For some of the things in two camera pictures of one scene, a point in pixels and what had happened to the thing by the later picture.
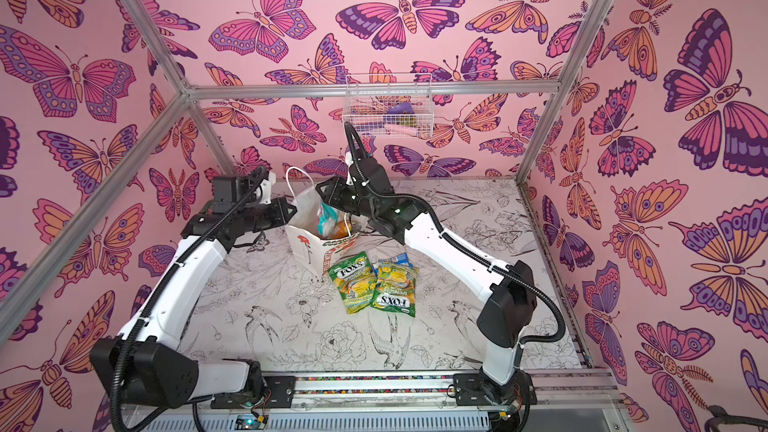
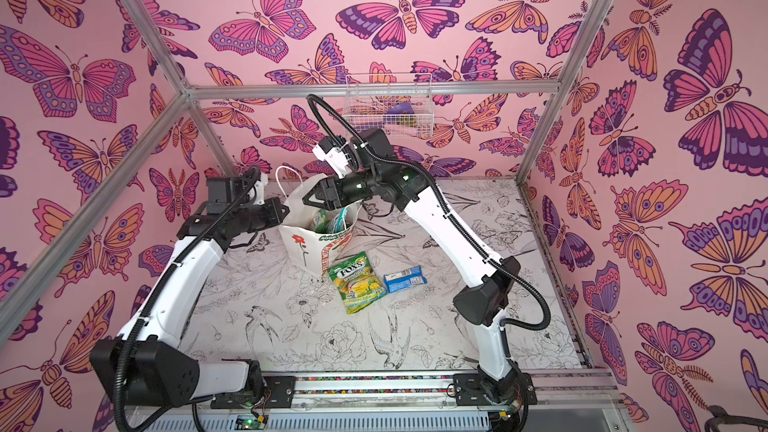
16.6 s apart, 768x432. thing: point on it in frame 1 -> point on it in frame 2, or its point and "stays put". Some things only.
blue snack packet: x=403 y=259 -> x=403 y=279
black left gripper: x=278 y=217 stays put
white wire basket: x=394 y=104 stays put
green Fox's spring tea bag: x=356 y=281 stays put
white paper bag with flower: x=316 y=229 stays put
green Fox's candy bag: x=395 y=287 -> x=320 y=221
